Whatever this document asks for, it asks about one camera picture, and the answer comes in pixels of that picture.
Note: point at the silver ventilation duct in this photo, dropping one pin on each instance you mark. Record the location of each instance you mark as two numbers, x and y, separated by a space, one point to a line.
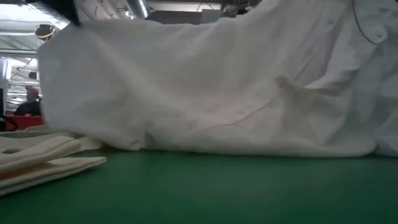
138 7

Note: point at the round black yellow fixture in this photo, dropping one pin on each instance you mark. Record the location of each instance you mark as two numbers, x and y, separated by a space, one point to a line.
45 31

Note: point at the cream folded cloth pile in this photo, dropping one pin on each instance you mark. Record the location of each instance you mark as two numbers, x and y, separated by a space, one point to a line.
46 147

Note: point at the red plastic crate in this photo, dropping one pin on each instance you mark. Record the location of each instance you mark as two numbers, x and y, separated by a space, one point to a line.
25 122

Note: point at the white button shirt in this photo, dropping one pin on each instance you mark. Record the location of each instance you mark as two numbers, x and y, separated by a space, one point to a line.
202 87

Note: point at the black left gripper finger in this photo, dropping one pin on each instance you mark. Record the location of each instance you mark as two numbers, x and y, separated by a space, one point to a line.
63 9

